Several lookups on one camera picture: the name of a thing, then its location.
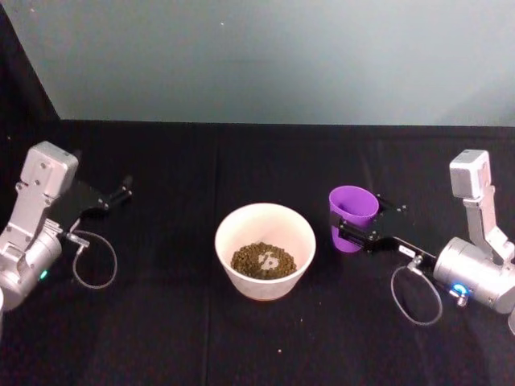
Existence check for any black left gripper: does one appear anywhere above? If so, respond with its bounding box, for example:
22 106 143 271
50 175 134 233

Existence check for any thin dark right gripper cable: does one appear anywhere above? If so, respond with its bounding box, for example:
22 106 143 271
390 256 444 326

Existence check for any white round bowl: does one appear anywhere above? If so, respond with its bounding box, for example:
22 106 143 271
213 202 317 302

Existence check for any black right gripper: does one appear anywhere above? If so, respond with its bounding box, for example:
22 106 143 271
328 192 438 270

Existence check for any black table cloth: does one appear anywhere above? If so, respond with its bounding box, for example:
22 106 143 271
0 0 515 386

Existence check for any purple plastic cup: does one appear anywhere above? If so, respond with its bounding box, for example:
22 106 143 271
328 185 381 255

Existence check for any brown-green pellets heap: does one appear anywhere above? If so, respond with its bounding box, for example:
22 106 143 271
229 241 299 281

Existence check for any thin dark left gripper cable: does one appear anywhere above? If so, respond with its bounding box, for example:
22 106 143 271
64 229 118 289

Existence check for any thin dark gripper cable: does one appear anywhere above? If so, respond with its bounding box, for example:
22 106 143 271
390 256 444 326
64 229 118 289

